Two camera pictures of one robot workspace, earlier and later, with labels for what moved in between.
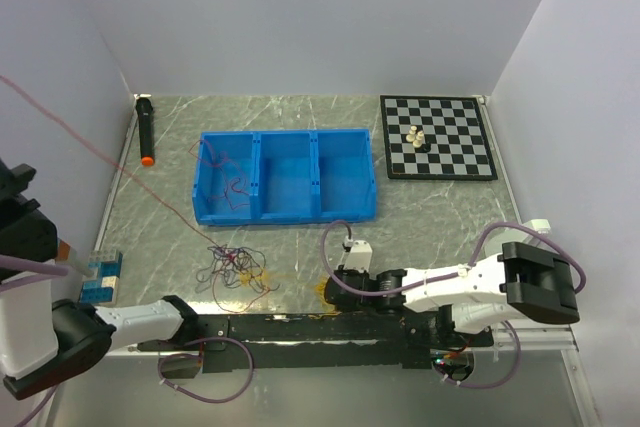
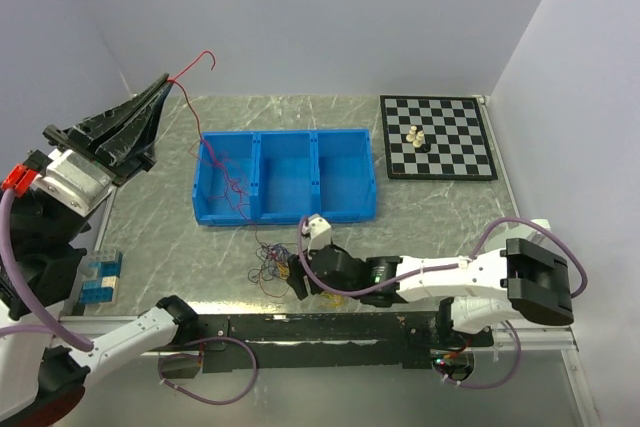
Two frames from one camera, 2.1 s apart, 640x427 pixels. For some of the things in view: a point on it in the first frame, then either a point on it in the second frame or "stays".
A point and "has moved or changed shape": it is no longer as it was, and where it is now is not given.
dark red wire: (204, 152) has moved or changed shape
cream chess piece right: (419, 139) stays
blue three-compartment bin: (282, 176) stays
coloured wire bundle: (237, 276) to (274, 270)
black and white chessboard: (453, 127) stays
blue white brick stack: (105, 268) stays
